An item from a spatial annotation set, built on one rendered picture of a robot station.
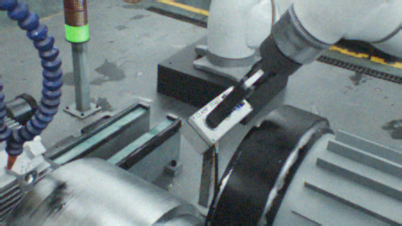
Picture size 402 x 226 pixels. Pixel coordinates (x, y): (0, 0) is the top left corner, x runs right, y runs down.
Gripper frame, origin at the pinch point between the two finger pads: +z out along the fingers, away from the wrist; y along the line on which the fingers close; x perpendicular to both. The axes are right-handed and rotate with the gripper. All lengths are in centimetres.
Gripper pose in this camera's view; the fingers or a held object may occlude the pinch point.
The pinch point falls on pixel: (222, 110)
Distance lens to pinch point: 90.8
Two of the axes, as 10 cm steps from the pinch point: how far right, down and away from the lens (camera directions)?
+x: 6.6, 7.5, -0.8
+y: -5.4, 4.0, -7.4
